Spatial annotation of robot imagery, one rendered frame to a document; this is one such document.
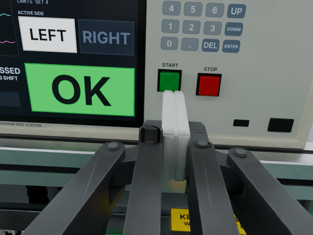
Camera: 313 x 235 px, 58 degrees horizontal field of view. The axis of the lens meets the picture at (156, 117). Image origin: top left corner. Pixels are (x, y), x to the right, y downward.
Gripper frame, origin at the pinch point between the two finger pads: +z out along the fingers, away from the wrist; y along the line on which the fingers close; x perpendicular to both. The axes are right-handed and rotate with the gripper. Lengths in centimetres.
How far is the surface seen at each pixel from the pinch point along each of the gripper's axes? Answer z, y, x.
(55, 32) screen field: 9.8, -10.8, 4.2
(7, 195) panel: 22.0, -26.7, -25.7
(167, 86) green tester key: 9.2, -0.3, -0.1
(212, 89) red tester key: 9.2, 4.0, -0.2
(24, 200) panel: 22.0, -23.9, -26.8
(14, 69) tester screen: 9.8, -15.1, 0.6
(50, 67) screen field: 9.8, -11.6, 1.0
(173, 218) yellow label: 4.0, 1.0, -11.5
